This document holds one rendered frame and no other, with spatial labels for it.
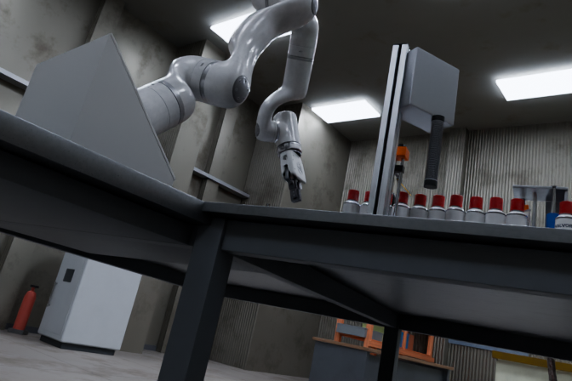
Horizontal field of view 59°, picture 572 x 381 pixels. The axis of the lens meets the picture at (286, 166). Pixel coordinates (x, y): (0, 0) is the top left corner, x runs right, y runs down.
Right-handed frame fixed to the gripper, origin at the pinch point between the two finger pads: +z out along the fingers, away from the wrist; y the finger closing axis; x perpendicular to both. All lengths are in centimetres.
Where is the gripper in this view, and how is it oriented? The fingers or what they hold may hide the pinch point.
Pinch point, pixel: (295, 196)
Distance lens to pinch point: 165.7
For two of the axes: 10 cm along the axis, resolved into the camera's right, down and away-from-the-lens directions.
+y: 4.4, 3.7, 8.2
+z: 1.2, 8.8, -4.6
